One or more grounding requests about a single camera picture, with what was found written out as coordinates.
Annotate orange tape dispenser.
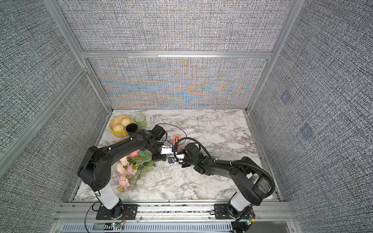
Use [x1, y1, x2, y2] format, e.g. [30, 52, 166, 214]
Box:
[173, 135, 181, 146]

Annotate pink flower bouquet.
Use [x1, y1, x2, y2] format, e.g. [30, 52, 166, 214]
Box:
[117, 150, 156, 192]

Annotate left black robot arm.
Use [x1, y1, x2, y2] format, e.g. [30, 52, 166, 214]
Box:
[77, 125, 166, 219]

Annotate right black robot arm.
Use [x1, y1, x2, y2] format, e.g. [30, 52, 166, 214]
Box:
[181, 143, 275, 219]

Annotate black mug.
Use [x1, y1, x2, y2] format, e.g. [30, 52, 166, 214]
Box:
[125, 123, 139, 137]

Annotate green glass cup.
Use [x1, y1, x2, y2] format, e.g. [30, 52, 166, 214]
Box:
[134, 114, 147, 129]

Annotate steamed bun in bowl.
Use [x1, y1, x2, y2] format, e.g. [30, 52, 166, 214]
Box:
[113, 124, 125, 132]

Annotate yellow bowl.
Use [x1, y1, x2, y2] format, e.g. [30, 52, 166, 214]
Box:
[109, 115, 133, 138]

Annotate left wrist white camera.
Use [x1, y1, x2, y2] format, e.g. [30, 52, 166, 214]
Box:
[161, 145, 177, 154]

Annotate wrist white camera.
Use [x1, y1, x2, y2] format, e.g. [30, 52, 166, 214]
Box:
[167, 154, 185, 164]
[161, 145, 177, 154]

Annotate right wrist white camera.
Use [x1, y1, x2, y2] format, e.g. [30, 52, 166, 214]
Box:
[167, 154, 185, 164]

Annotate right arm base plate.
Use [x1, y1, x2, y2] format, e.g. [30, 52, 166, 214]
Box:
[214, 203, 254, 219]

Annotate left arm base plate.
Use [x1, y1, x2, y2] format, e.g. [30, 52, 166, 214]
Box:
[96, 204, 138, 220]

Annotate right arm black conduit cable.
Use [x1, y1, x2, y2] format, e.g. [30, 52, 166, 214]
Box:
[173, 136, 276, 199]

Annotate aluminium front rail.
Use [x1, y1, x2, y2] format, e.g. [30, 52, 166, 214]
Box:
[53, 200, 298, 223]

